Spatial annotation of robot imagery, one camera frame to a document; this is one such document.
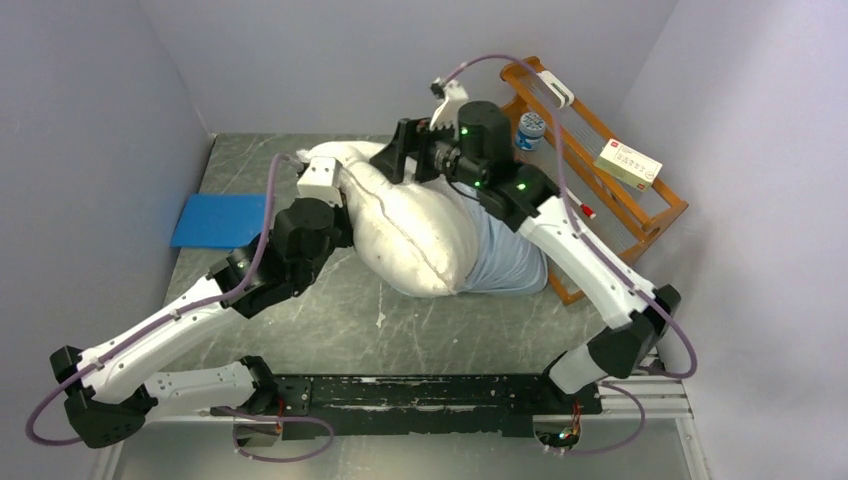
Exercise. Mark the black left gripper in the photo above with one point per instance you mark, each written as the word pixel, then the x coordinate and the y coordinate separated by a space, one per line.
pixel 346 240

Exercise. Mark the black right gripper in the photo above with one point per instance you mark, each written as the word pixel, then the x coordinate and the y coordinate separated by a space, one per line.
pixel 412 140

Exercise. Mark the white pillow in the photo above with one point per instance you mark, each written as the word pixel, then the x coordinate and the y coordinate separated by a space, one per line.
pixel 418 237

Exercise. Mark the light blue pillowcase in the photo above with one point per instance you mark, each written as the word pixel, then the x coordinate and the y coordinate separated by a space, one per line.
pixel 507 263

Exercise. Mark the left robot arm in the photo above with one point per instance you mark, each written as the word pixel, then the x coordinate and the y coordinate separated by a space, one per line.
pixel 116 388

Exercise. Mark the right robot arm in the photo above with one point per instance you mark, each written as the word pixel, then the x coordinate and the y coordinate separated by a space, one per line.
pixel 476 150

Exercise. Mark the blue white jar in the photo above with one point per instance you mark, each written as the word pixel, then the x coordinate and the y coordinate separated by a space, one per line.
pixel 531 129

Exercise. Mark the orange wooden shelf rack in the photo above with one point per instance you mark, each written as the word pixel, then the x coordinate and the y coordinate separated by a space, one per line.
pixel 628 221

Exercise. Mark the white rectangular device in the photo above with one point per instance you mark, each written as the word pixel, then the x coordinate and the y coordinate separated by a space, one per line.
pixel 554 90

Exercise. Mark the red white marker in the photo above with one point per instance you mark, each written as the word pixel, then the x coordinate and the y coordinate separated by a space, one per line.
pixel 586 210

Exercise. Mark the white medicine box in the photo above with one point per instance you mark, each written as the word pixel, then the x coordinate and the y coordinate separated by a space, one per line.
pixel 628 165

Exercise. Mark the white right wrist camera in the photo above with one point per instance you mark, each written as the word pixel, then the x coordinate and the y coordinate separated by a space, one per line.
pixel 451 96

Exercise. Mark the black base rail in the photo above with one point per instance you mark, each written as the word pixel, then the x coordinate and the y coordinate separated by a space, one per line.
pixel 362 423

